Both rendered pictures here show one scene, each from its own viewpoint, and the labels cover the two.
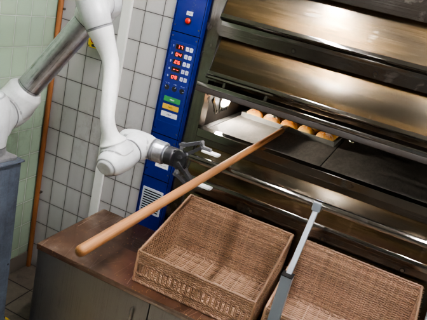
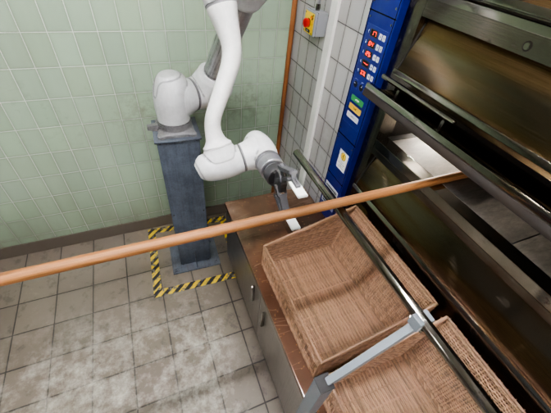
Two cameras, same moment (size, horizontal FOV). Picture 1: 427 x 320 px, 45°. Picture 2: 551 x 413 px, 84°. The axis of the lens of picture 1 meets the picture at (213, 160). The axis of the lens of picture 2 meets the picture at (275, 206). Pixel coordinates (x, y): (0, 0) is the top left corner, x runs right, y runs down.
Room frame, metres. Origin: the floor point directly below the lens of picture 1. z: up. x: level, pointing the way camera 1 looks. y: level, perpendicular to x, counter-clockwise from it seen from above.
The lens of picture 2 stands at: (1.29, -0.41, 1.83)
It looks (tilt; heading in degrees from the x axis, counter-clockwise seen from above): 44 degrees down; 43
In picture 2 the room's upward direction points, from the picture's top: 7 degrees clockwise
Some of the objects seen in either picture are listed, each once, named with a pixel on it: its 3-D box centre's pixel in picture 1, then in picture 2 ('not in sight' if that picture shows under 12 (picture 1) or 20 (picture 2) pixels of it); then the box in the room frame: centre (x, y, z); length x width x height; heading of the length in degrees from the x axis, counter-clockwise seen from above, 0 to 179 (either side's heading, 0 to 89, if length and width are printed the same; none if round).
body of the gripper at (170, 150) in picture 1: (176, 158); (278, 179); (1.87, 0.14, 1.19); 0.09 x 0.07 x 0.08; 70
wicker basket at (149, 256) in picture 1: (215, 256); (337, 281); (2.04, -0.11, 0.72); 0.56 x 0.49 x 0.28; 71
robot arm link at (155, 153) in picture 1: (160, 152); (270, 165); (1.89, 0.21, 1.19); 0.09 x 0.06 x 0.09; 160
